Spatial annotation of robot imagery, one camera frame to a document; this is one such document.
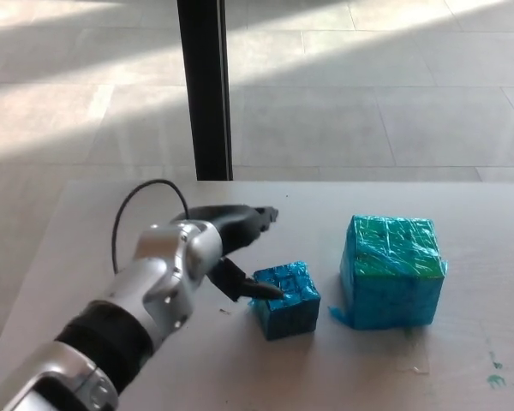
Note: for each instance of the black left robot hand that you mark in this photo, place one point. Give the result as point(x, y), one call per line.
point(235, 227)

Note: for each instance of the small blue foil cube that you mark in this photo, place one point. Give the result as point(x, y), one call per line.
point(289, 310)

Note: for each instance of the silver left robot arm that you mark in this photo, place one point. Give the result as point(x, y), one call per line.
point(154, 282)

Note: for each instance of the big blue green cube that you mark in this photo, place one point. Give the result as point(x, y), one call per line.
point(394, 287)

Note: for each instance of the black window frame post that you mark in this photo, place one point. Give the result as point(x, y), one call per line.
point(205, 90)

